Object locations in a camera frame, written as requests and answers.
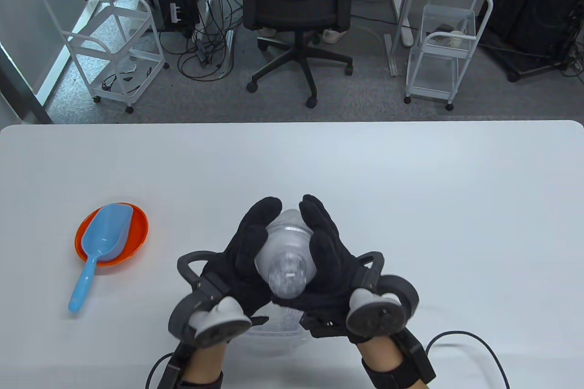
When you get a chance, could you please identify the person's left hand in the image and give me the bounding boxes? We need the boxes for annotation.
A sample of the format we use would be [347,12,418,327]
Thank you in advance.
[200,197,284,317]

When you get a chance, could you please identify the orange bowl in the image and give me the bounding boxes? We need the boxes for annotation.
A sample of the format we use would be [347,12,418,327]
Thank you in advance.
[74,202,150,268]

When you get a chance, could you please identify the pile of clear ice cubes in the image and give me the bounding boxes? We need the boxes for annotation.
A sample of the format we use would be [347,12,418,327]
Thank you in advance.
[268,254,308,296]

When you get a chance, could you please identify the black cables in cart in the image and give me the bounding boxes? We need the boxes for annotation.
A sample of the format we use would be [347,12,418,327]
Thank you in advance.
[99,64,154,94]

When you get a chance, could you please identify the person's left forearm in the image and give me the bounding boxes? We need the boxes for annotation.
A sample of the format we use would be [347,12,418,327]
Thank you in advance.
[184,341,228,385]

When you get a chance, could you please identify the clear container with blue clips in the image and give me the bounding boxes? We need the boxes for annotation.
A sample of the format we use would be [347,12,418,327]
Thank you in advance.
[241,303,312,355]

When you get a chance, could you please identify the white power strip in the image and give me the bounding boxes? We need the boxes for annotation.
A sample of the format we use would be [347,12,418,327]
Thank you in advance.
[391,0,414,47]

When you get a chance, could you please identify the white wire cart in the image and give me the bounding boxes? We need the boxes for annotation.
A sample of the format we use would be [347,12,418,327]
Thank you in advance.
[403,0,495,111]
[43,0,171,115]

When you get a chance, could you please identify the person's right forearm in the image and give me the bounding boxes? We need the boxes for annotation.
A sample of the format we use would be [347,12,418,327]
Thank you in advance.
[355,333,405,371]

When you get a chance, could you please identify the tangle of black floor cables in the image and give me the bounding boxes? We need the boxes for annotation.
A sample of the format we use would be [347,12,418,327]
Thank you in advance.
[157,0,249,83]

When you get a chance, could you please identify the clear plastic shaker cup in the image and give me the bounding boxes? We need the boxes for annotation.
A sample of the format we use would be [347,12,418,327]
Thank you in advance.
[254,227,318,297]

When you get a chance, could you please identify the blue plastic scoop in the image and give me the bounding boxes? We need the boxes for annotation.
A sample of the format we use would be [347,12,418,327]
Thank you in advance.
[68,203,134,315]

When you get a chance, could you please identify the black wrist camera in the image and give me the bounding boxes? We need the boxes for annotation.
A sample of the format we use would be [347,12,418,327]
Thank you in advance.
[299,311,353,340]

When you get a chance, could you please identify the aluminium rail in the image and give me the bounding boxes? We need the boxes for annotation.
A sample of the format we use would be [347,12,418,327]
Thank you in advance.
[383,33,398,78]
[218,29,235,79]

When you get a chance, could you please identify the person's right hand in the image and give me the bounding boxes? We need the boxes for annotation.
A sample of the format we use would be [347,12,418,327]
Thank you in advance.
[271,194,366,316]

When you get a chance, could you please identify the black wrist device cable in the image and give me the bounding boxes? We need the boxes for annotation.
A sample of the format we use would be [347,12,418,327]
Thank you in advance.
[424,331,511,389]
[145,352,176,389]

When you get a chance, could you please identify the black strapped wrist device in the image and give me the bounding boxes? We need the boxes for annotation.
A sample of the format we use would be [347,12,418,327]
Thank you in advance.
[157,342,225,389]
[361,330,437,389]

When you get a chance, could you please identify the hand grey controller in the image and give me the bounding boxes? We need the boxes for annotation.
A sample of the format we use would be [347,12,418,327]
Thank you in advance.
[167,250,253,348]
[345,251,420,344]

